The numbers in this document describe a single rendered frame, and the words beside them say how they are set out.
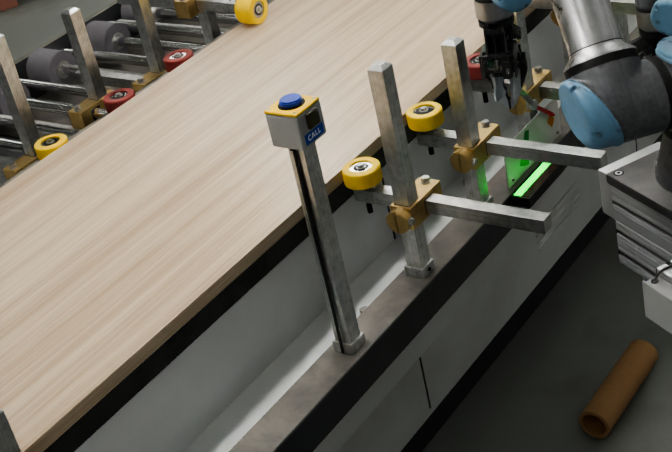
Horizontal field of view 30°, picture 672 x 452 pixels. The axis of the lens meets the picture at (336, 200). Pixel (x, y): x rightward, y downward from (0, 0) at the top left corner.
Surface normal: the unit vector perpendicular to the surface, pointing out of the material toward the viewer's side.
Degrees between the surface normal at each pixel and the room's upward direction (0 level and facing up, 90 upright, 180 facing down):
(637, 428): 0
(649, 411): 0
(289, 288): 90
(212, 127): 0
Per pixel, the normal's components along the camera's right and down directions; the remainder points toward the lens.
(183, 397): 0.80, 0.15
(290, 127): -0.56, 0.51
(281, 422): -0.20, -0.85
